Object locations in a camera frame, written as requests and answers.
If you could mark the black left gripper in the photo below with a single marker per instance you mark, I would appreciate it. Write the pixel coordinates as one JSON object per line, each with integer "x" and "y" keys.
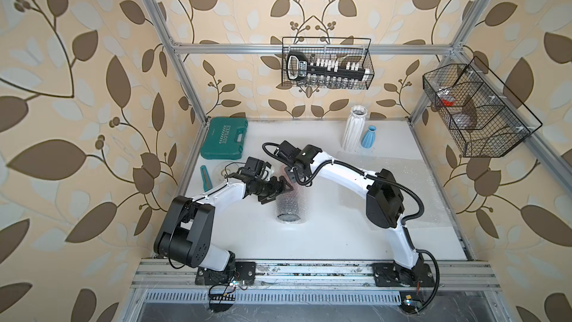
{"x": 274, "y": 191}

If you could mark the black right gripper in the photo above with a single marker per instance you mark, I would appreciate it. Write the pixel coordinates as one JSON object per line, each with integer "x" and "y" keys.
{"x": 292, "y": 177}

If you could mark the bubble red vase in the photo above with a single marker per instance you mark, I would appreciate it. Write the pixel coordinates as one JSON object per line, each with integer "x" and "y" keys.
{"x": 291, "y": 207}

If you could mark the white ribbed vase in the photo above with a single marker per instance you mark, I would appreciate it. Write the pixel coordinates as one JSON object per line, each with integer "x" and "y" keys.
{"x": 354, "y": 128}

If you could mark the light blue vase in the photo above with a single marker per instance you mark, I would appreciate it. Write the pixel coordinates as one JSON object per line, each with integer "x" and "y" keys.
{"x": 369, "y": 137}

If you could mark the bubble wrap sheet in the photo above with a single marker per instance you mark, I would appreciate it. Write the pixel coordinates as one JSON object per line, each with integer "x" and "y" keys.
{"x": 414, "y": 174}

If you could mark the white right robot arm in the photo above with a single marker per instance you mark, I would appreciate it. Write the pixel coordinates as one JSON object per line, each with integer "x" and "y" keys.
{"x": 389, "y": 205}

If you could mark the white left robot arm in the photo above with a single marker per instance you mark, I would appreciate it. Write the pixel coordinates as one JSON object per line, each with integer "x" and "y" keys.
{"x": 186, "y": 232}

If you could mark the clear tape roll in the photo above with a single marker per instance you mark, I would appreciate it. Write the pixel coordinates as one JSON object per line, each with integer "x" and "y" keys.
{"x": 223, "y": 169}

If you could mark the green plastic tool case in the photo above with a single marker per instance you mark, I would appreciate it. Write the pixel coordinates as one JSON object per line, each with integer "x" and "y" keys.
{"x": 225, "y": 139}

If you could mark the black socket tool set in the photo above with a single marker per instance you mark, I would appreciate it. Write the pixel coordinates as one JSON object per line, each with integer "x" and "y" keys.
{"x": 298, "y": 66}

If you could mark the red item in basket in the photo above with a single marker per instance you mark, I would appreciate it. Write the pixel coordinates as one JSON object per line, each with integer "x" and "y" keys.
{"x": 445, "y": 98}

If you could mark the black wire basket back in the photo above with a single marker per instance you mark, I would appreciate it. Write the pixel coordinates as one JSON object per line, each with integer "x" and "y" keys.
{"x": 336, "y": 48}

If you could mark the black wire basket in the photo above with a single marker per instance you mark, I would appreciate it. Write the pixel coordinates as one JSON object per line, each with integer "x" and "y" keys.
{"x": 336, "y": 48}
{"x": 490, "y": 118}

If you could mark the aluminium frame rail base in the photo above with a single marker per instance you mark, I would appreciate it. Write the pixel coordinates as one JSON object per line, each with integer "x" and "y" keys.
{"x": 315, "y": 290}

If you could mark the black wire basket right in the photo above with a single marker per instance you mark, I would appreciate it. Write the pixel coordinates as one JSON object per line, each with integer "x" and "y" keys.
{"x": 490, "y": 118}

